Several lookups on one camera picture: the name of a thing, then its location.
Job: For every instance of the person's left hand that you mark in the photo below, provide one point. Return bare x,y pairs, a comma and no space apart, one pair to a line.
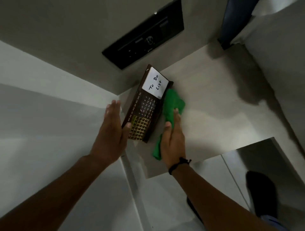
110,138

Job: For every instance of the person's right hand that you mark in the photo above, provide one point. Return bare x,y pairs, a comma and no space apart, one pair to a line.
173,147

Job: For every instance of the person's left thumb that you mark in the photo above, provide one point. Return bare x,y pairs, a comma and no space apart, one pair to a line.
126,131

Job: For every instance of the person's right thumb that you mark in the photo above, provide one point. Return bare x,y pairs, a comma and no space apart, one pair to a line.
167,132

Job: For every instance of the brown wooden desk calendar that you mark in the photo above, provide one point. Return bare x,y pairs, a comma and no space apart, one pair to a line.
145,111

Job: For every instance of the green cleaning cloth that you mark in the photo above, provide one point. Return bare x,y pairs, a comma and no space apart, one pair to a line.
172,102

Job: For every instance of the person's left forearm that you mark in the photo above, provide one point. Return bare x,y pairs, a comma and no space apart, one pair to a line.
54,192

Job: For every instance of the person's right forearm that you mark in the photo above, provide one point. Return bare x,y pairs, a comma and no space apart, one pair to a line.
214,202

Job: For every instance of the black wrist band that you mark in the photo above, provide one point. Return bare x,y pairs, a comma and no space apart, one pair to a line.
177,165

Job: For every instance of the white note card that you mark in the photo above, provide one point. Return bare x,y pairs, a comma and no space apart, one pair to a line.
155,82

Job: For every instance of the black shoe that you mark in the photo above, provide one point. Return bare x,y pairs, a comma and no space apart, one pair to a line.
262,192

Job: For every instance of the dark blue curtain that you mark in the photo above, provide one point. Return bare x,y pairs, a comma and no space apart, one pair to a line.
234,21

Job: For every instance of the light blue trouser leg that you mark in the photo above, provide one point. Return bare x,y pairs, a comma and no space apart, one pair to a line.
274,223

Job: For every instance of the black wall switch panel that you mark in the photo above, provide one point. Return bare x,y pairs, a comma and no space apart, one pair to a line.
145,35

